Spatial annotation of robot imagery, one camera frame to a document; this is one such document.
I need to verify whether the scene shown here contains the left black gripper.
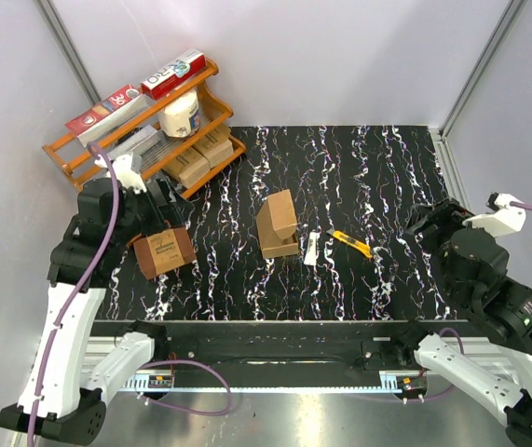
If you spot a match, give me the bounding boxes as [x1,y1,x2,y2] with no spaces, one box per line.
[112,175,194,246]

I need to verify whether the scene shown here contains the yellow utility knife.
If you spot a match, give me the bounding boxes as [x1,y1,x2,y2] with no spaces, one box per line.
[327,229,374,259]

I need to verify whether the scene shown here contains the brown cardboard express box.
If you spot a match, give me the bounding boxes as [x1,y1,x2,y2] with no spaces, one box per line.
[256,189,299,259]

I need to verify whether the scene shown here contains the white packet item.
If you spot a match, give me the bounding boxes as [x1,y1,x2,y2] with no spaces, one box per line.
[304,231,320,266]

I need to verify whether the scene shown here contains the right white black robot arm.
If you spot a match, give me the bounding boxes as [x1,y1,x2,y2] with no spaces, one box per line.
[390,193,532,446]

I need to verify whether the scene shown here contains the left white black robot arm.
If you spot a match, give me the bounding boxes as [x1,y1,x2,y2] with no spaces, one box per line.
[0,178,187,445]

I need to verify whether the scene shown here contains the kraft paper box left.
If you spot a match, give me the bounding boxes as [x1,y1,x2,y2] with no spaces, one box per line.
[163,147,210,188]

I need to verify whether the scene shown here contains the kraft paper box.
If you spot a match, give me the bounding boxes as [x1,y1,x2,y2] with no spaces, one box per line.
[163,147,210,188]
[193,124,234,169]

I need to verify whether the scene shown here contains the brown printed carton box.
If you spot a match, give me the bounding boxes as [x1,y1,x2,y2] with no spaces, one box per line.
[133,227,197,280]

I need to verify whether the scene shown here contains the kraft paper box right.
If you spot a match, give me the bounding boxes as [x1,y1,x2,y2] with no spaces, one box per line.
[193,124,234,169]

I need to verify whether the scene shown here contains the red silver toothpaste box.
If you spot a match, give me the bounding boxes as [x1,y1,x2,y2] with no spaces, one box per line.
[65,84,149,146]

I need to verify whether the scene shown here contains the red white toothpaste box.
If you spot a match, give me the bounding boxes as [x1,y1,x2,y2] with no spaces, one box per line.
[141,48,206,101]

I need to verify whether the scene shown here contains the silver foil packet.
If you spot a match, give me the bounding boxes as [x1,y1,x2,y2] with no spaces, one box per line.
[108,125,160,161]

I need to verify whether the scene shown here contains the orange wooden shelf rack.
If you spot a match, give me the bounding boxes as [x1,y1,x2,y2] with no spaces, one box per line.
[42,59,234,191]

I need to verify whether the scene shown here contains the upper white tissue roll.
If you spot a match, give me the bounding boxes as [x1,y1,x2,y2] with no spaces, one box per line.
[157,89,200,139]

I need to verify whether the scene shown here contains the black marble pattern mat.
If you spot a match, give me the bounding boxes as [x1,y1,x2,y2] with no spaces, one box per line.
[97,125,457,320]

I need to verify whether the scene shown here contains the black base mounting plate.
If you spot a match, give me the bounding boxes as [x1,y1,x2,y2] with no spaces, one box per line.
[99,319,474,387]

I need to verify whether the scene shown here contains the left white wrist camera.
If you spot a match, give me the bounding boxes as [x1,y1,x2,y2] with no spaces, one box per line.
[94,154,147,194]

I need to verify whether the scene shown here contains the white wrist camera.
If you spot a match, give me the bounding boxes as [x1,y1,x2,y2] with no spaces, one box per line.
[463,192,526,237]
[94,154,147,194]

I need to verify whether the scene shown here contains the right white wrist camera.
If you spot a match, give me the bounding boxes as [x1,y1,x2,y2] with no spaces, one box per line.
[463,192,526,237]

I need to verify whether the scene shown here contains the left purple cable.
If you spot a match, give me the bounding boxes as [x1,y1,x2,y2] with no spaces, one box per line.
[27,142,235,447]

